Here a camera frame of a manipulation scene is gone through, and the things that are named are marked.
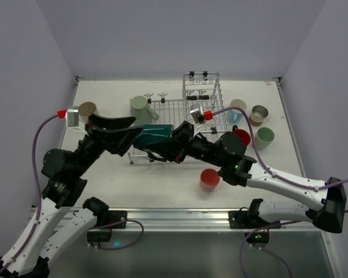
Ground tall beige cup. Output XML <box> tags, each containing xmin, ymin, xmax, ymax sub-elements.
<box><xmin>78</xmin><ymin>101</ymin><xmax>99</xmax><ymax>118</ymax></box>

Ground dark teal mug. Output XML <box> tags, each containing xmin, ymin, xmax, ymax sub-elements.
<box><xmin>133</xmin><ymin>124</ymin><xmax>173</xmax><ymax>162</ymax></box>

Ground pink cup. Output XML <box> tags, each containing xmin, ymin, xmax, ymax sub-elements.
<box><xmin>200</xmin><ymin>169</ymin><xmax>220</xmax><ymax>192</ymax></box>

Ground sage green mug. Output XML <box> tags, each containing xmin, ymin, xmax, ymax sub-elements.
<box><xmin>130</xmin><ymin>96</ymin><xmax>160</xmax><ymax>126</ymax></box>

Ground light blue mug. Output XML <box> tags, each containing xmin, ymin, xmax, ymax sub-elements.
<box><xmin>227</xmin><ymin>99</ymin><xmax>247</xmax><ymax>123</ymax></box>

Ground red mug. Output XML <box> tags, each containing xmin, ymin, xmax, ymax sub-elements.
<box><xmin>232</xmin><ymin>125</ymin><xmax>251</xmax><ymax>146</ymax></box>

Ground light green cup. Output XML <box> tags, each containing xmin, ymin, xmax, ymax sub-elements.
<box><xmin>253</xmin><ymin>127</ymin><xmax>275</xmax><ymax>151</ymax></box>

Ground cream brown cup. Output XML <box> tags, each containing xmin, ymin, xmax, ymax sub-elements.
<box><xmin>249</xmin><ymin>105</ymin><xmax>269</xmax><ymax>126</ymax></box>

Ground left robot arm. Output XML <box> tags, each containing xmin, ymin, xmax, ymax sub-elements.
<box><xmin>0</xmin><ymin>114</ymin><xmax>142</xmax><ymax>277</ymax></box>

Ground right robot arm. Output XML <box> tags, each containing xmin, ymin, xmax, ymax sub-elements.
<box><xmin>146</xmin><ymin>121</ymin><xmax>346</xmax><ymax>233</ymax></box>

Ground left controller box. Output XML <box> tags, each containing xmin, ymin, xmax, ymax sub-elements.
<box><xmin>86</xmin><ymin>231</ymin><xmax>112</xmax><ymax>247</ymax></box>

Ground controller box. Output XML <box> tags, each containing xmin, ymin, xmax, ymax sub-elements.
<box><xmin>244</xmin><ymin>232</ymin><xmax>270</xmax><ymax>248</ymax></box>
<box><xmin>86</xmin><ymin>231</ymin><xmax>112</xmax><ymax>247</ymax></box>

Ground right controller box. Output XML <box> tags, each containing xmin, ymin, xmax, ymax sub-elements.
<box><xmin>244</xmin><ymin>232</ymin><xmax>270</xmax><ymax>248</ymax></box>

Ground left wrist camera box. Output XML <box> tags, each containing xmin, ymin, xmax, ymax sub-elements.
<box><xmin>66</xmin><ymin>107</ymin><xmax>80</xmax><ymax>130</ymax></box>

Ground silver wire dish rack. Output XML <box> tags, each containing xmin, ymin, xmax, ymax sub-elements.
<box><xmin>128</xmin><ymin>71</ymin><xmax>230</xmax><ymax>165</ymax></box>

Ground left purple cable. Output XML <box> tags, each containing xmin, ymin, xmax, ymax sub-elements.
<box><xmin>0</xmin><ymin>109</ymin><xmax>144</xmax><ymax>278</ymax></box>

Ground aluminium mounting rail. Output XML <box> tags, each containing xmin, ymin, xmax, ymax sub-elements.
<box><xmin>31</xmin><ymin>206</ymin><xmax>328</xmax><ymax>232</ymax></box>

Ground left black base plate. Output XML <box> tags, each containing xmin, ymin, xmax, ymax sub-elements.
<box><xmin>104</xmin><ymin>210</ymin><xmax>128</xmax><ymax>225</ymax></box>

